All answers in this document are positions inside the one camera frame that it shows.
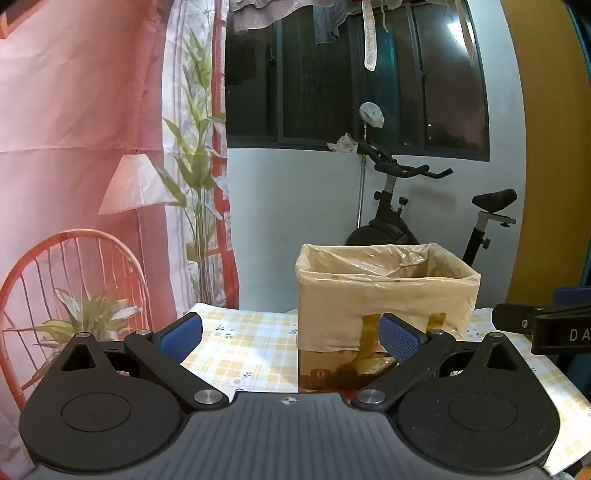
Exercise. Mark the pink printed backdrop cloth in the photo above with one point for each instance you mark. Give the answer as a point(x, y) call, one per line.
point(69, 92)

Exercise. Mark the white patterned hanging strip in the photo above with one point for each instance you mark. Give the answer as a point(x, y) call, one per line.
point(370, 41)

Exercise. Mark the checked floral tablecloth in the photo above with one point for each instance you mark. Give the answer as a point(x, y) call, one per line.
point(249, 332)

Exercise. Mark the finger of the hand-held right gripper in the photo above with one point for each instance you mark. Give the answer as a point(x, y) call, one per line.
point(512, 318)
point(572, 296)

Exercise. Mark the black exercise bike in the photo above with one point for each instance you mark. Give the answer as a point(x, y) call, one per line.
point(392, 221)

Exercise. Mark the grey hanging cloth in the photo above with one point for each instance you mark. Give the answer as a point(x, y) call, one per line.
point(268, 14)

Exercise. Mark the wooden door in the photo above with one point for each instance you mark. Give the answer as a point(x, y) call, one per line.
point(545, 138)

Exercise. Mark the cardboard box with plastic liner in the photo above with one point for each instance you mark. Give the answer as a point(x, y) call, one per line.
point(369, 295)

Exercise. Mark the dark barred window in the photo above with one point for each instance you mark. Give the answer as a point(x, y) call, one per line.
point(314, 92)

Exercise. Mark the dark blue panel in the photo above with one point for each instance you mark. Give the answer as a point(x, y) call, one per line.
point(582, 138)

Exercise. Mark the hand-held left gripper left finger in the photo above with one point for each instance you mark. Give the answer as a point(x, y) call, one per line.
point(178, 339)

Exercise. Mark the white plastic bag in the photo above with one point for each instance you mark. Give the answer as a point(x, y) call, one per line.
point(372, 114)

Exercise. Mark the crumpled white cloth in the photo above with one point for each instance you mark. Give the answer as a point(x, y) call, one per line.
point(344, 144)

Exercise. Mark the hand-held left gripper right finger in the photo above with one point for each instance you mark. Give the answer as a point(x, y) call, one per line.
point(401, 339)

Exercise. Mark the thin metal pole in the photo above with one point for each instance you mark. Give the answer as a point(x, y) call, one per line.
point(361, 194)

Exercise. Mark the blue-grey hanging cloth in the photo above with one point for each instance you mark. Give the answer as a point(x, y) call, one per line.
point(328, 23)

